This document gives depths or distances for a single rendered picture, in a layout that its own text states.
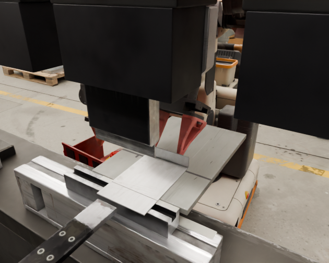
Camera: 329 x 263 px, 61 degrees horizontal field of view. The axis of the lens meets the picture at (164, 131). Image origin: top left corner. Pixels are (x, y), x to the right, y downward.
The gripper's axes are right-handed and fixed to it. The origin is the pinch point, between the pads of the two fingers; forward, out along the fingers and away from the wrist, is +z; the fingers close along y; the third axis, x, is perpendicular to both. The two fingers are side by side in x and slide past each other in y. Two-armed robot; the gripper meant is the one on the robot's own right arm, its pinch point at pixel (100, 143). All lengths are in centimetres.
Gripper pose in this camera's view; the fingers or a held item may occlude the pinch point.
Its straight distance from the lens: 97.3
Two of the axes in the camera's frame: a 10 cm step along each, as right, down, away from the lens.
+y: -5.7, 1.2, -8.1
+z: -1.6, 9.5, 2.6
